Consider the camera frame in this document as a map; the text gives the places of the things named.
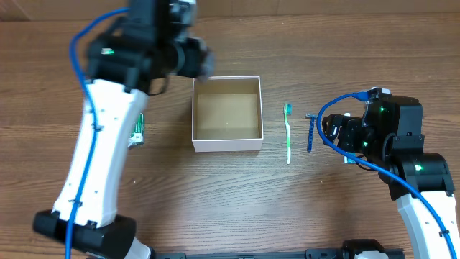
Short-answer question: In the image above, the green soap bar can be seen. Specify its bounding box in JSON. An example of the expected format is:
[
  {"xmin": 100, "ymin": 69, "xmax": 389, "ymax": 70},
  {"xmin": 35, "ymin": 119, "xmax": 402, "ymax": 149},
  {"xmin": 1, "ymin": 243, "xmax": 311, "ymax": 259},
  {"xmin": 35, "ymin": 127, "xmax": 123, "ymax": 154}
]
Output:
[{"xmin": 128, "ymin": 113, "xmax": 144, "ymax": 148}]

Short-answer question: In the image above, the white green toothpaste tube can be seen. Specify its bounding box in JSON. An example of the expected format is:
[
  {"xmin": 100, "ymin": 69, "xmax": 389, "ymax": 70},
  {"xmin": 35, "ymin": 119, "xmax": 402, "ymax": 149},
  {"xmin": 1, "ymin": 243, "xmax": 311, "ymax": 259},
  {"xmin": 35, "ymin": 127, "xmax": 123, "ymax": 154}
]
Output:
[{"xmin": 344, "ymin": 112, "xmax": 356, "ymax": 164}]

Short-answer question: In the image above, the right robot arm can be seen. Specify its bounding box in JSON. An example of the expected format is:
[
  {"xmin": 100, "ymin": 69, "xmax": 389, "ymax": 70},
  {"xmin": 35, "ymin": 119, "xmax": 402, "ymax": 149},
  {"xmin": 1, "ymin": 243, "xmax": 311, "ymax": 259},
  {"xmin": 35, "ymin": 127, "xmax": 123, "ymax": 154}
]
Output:
[{"xmin": 317, "ymin": 89, "xmax": 459, "ymax": 258}]

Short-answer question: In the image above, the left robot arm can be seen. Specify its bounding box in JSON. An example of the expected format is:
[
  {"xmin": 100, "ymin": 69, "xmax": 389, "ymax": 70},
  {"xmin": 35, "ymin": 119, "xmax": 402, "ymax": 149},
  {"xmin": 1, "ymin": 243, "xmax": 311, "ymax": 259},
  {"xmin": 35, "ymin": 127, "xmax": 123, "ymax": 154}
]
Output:
[{"xmin": 32, "ymin": 0, "xmax": 213, "ymax": 258}]

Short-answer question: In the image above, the blue disposable razor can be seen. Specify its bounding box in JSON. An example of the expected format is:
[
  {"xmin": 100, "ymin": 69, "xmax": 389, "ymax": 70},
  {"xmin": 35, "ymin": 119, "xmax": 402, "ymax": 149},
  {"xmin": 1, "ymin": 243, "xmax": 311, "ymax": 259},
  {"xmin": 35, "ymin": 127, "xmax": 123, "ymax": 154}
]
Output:
[{"xmin": 305, "ymin": 114, "xmax": 318, "ymax": 153}]

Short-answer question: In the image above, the green white toothbrush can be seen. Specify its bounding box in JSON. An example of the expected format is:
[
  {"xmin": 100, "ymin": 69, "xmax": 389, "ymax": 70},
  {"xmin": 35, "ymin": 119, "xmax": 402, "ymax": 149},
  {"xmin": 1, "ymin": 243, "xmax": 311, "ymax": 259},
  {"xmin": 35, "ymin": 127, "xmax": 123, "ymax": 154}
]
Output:
[{"xmin": 283, "ymin": 103, "xmax": 292, "ymax": 165}]

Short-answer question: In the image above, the white cardboard box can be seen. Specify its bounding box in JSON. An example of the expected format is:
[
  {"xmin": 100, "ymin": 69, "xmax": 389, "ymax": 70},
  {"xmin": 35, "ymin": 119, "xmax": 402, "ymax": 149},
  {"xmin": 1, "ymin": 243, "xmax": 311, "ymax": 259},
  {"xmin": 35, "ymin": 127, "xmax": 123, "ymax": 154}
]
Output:
[{"xmin": 191, "ymin": 76, "xmax": 264, "ymax": 153}]

